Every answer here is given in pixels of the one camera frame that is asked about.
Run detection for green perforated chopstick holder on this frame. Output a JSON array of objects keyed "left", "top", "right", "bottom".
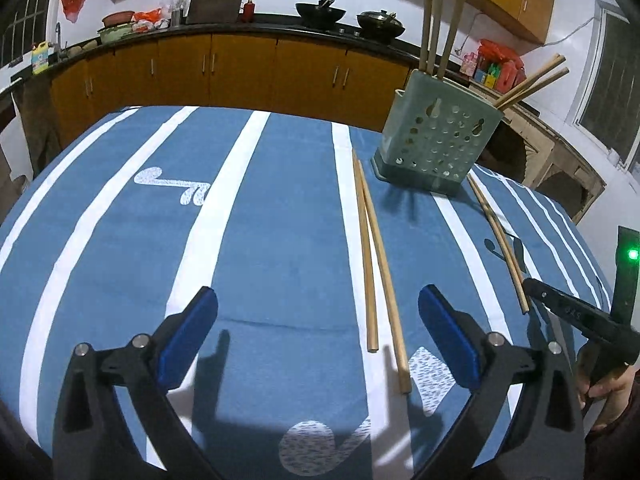
[{"left": 371, "top": 69, "right": 505, "bottom": 197}]

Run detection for blue white striped tablecloth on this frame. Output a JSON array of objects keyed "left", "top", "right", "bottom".
[{"left": 0, "top": 105, "right": 613, "bottom": 480}]

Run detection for gas stove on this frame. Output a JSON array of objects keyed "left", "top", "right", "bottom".
[{"left": 300, "top": 22, "right": 401, "bottom": 41}]

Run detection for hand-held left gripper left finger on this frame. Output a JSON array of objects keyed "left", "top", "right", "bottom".
[{"left": 52, "top": 286, "right": 220, "bottom": 480}]

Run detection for old white wooden table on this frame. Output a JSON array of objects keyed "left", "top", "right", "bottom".
[{"left": 462, "top": 77, "right": 607, "bottom": 223}]

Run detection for black kitchen countertop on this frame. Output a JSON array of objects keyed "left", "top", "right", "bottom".
[{"left": 10, "top": 17, "right": 541, "bottom": 116}]

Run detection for wall cable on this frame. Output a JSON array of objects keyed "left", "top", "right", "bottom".
[{"left": 452, "top": 10, "right": 608, "bottom": 58}]

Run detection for stacked bowls on counter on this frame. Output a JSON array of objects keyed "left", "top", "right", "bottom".
[{"left": 97, "top": 24, "right": 136, "bottom": 43}]

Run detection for crumpled red plastic bag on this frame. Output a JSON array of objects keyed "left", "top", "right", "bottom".
[{"left": 132, "top": 8, "right": 163, "bottom": 31}]

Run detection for wooden lower kitchen cabinets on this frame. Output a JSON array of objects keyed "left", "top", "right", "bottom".
[{"left": 50, "top": 32, "right": 416, "bottom": 133}]

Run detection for red plastic bag over bottles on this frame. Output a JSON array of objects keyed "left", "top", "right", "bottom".
[{"left": 477, "top": 39, "right": 526, "bottom": 68}]

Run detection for person's right forearm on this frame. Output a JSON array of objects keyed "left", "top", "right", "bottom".
[{"left": 585, "top": 417, "right": 640, "bottom": 480}]

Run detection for yellow detergent bottle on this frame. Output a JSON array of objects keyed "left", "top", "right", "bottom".
[{"left": 31, "top": 41, "right": 51, "bottom": 75}]

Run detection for black pot with lid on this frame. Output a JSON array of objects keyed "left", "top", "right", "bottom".
[{"left": 356, "top": 9, "right": 407, "bottom": 40}]

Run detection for large barred window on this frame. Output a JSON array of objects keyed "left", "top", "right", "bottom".
[{"left": 572, "top": 0, "right": 640, "bottom": 173}]

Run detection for person's right hand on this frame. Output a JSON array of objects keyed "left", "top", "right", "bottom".
[{"left": 575, "top": 347, "right": 640, "bottom": 432}]

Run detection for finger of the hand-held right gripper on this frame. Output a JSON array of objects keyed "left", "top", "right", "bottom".
[{"left": 522, "top": 277, "right": 640, "bottom": 367}]

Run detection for dark wooden cutting board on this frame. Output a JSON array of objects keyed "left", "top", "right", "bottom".
[{"left": 186, "top": 0, "right": 245, "bottom": 25}]

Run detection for barred window beside sink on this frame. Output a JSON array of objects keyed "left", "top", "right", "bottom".
[{"left": 0, "top": 0, "right": 57, "bottom": 68}]

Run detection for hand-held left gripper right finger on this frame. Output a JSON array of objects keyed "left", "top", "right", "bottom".
[{"left": 417, "top": 284, "right": 587, "bottom": 480}]

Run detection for wooden chopstick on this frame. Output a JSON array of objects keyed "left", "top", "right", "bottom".
[
  {"left": 439, "top": 0, "right": 472, "bottom": 80},
  {"left": 356, "top": 159, "right": 413, "bottom": 395},
  {"left": 494, "top": 53, "right": 567, "bottom": 108},
  {"left": 496, "top": 66, "right": 571, "bottom": 112},
  {"left": 470, "top": 174, "right": 532, "bottom": 312},
  {"left": 429, "top": 0, "right": 447, "bottom": 77},
  {"left": 419, "top": 0, "right": 436, "bottom": 72},
  {"left": 466, "top": 175, "right": 529, "bottom": 315},
  {"left": 351, "top": 148, "right": 379, "bottom": 353}
]

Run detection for black wok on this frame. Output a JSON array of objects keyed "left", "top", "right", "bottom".
[{"left": 295, "top": 0, "right": 347, "bottom": 28}]

